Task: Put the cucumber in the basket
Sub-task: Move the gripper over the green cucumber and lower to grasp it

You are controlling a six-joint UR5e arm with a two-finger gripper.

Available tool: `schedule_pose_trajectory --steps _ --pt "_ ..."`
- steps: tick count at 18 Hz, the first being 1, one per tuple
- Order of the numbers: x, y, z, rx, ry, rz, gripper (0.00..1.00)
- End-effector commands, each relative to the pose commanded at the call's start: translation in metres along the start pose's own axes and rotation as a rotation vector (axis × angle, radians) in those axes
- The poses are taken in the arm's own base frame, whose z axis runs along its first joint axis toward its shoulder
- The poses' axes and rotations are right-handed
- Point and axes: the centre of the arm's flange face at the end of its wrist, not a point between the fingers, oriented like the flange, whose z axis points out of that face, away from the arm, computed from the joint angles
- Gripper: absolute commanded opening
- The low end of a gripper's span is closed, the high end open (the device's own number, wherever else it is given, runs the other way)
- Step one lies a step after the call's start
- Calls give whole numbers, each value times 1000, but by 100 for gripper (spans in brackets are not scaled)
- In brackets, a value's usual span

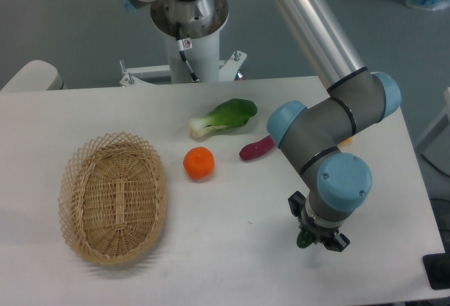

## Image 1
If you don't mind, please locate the woven wicker basket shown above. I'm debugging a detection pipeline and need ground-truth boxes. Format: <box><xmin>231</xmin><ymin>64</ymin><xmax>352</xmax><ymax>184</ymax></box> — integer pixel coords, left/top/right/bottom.
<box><xmin>58</xmin><ymin>132</ymin><xmax>167</xmax><ymax>265</ymax></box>

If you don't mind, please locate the orange tangerine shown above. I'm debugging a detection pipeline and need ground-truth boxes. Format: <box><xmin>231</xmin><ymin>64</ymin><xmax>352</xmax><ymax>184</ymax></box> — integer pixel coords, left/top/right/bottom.
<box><xmin>183</xmin><ymin>146</ymin><xmax>215</xmax><ymax>181</ymax></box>

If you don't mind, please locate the white pedestal base frame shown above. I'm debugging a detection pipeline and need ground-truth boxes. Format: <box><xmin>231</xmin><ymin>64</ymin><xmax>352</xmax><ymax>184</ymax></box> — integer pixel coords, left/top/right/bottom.
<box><xmin>119</xmin><ymin>50</ymin><xmax>248</xmax><ymax>87</ymax></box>

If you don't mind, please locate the green bok choy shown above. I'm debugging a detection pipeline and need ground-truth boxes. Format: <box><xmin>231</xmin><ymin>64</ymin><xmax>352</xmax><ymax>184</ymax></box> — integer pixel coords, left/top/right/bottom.
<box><xmin>188</xmin><ymin>98</ymin><xmax>258</xmax><ymax>139</ymax></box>

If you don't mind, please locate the green cucumber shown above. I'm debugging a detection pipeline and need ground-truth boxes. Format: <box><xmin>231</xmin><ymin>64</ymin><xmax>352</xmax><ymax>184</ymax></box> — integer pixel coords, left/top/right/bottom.
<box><xmin>296</xmin><ymin>229</ymin><xmax>316</xmax><ymax>249</ymax></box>

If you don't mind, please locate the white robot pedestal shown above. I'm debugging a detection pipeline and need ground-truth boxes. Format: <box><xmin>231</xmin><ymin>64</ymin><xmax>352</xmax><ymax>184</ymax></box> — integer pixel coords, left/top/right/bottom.
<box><xmin>150</xmin><ymin>0</ymin><xmax>229</xmax><ymax>81</ymax></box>

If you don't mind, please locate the black device at table edge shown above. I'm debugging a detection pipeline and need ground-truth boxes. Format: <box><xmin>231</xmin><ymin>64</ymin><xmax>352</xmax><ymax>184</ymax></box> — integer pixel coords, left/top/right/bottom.
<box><xmin>423</xmin><ymin>253</ymin><xmax>449</xmax><ymax>290</ymax></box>

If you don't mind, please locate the silver and grey robot arm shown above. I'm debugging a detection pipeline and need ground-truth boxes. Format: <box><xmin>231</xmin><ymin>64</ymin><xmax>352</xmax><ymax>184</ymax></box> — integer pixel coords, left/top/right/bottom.
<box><xmin>121</xmin><ymin>0</ymin><xmax>401</xmax><ymax>252</ymax></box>

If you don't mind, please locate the black cable on pedestal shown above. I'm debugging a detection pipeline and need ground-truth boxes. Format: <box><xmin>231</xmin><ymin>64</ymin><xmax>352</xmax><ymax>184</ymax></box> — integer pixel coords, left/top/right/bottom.
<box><xmin>175</xmin><ymin>21</ymin><xmax>200</xmax><ymax>83</ymax></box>

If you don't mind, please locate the white chair back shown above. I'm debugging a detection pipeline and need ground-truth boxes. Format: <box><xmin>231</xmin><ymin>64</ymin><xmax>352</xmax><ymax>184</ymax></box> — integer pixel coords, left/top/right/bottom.
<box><xmin>1</xmin><ymin>60</ymin><xmax>67</xmax><ymax>94</ymax></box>

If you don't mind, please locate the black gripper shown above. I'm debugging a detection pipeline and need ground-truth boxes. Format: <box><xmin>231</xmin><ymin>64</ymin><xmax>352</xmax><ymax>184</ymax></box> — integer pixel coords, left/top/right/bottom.
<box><xmin>288</xmin><ymin>191</ymin><xmax>350</xmax><ymax>252</ymax></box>

